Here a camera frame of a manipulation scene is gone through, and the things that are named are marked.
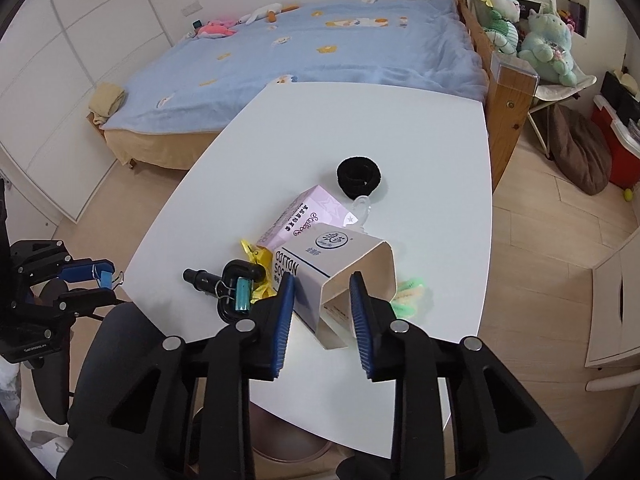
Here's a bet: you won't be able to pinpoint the bed with blue blanket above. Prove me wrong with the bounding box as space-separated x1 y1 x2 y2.
99 0 538 179

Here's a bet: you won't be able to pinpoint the white cotton socks box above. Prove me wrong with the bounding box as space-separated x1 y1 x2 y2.
272 223 397 350

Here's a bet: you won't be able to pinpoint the person's dark trouser legs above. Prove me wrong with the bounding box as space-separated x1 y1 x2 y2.
67 302 165 440

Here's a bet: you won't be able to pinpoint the beige folded blanket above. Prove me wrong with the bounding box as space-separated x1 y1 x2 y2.
88 82 126 126

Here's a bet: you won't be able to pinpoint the yellow plastic hair clip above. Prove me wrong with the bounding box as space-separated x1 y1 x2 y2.
240 240 276 304

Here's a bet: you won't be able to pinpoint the red cooler box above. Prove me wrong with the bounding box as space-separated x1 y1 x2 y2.
591 94 640 188

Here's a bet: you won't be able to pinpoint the brown bean bag cushion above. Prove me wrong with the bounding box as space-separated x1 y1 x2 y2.
547 104 612 196

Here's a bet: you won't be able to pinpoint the white goose plush toy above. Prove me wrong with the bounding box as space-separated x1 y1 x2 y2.
238 3 282 24

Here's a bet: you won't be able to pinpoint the white drawer cabinet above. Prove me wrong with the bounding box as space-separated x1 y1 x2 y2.
585 230 640 368

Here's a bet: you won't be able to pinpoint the teal binder clip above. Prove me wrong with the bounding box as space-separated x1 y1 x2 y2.
216 278 253 315

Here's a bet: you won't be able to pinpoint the mauve round trash bin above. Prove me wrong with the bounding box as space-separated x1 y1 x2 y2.
250 403 332 464

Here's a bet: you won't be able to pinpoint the pink plush toy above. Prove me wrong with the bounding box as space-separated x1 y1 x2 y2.
195 21 238 39

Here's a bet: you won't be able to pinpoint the white bedside table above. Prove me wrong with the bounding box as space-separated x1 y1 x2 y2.
121 80 496 461

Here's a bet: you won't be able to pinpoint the black plastic handle tool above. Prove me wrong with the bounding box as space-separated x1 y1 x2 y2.
182 259 266 323

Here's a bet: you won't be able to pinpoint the small blue binder clip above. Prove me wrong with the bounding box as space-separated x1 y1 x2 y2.
96 270 124 290

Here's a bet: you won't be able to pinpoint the green fuzzy hair ties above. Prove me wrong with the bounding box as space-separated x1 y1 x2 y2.
389 274 429 320

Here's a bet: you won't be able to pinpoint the mint green bear plush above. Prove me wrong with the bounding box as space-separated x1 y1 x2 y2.
518 10 577 87

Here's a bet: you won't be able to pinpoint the black hair scrunchie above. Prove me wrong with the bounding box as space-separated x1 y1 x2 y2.
336 156 382 200

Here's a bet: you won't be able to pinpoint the green dragon plush toy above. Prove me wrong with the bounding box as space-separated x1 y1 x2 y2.
475 0 521 55

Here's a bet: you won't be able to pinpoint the pink hair accessory card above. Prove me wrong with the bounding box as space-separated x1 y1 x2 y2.
257 185 358 252

